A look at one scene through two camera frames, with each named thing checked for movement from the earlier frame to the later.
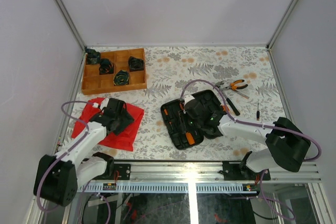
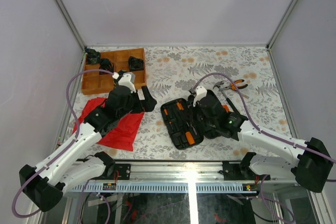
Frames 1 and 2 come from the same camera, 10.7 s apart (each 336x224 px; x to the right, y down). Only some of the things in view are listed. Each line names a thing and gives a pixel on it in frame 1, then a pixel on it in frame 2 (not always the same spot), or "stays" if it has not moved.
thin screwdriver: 258,113 to 193,128
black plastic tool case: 183,135 stays
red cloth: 124,140 stays
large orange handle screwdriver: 190,138 stays
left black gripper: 128,120 to 149,103
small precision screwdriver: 166,114 stays
